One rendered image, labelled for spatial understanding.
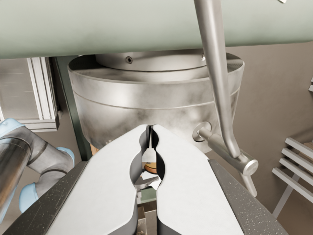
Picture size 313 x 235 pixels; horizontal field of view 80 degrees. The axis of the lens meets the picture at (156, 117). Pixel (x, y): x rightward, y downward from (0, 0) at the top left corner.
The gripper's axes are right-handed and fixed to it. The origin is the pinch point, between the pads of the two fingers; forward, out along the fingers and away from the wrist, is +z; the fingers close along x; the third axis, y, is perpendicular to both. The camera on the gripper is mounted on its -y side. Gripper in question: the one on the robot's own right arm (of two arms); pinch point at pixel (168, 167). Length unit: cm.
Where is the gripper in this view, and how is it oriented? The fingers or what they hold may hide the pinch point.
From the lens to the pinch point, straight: 52.5
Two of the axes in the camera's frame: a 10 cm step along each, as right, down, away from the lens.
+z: 9.7, -1.3, 2.1
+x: 2.5, 4.5, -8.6
